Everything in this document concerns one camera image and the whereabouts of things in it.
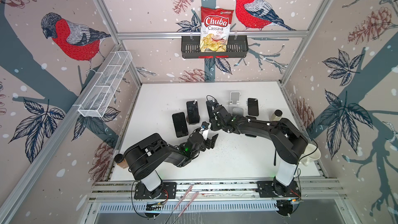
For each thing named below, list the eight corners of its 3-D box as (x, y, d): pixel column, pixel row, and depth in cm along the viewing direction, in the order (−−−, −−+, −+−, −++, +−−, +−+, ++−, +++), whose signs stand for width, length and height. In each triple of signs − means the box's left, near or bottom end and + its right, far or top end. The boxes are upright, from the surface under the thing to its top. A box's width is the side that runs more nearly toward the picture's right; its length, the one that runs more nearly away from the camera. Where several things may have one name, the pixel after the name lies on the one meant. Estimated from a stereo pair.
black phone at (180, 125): (178, 142, 92) (174, 129, 80) (175, 127, 99) (171, 113, 86) (189, 139, 93) (187, 126, 81) (186, 125, 100) (184, 111, 87)
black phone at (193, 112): (189, 124, 99) (187, 113, 89) (188, 113, 105) (186, 101, 95) (199, 123, 99) (198, 112, 89) (197, 111, 105) (196, 100, 95)
